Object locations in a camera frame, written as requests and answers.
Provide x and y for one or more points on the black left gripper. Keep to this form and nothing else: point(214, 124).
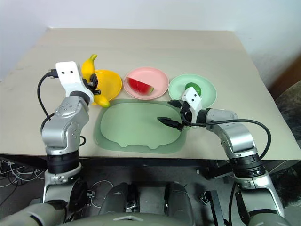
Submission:
point(90, 84)

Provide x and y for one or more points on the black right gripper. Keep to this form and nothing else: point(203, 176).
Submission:
point(185, 113)

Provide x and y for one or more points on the yellow banana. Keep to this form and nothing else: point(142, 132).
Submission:
point(88, 67)

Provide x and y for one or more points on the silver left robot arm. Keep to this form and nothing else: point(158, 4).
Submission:
point(63, 122)

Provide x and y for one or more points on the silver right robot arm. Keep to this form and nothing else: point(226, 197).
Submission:
point(237, 136)

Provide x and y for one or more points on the yellow plate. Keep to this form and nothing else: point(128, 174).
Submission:
point(110, 82)

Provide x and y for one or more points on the pink plate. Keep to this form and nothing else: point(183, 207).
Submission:
point(152, 75)

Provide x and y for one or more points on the light green plate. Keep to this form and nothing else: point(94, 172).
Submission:
point(208, 87)

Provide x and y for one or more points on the green round fruit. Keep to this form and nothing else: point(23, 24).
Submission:
point(195, 87)

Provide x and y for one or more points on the red watermelon slice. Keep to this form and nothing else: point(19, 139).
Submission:
point(140, 86)

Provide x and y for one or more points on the large green tray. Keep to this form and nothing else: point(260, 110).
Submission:
point(131, 122)

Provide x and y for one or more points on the dark rounded robot leg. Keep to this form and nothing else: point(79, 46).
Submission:
point(178, 197)
point(120, 197)

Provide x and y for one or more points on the grey robot torso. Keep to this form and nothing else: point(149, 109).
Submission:
point(152, 220)

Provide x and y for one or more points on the dark fuzzy chair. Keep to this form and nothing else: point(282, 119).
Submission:
point(289, 117)

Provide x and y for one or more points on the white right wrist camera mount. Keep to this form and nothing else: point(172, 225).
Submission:
point(193, 97)

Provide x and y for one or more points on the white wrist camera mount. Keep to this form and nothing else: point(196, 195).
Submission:
point(193, 97)
point(68, 75)

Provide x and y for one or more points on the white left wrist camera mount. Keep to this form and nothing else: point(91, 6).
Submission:
point(68, 75)

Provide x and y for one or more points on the black table bracket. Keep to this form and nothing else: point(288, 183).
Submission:
point(216, 171)

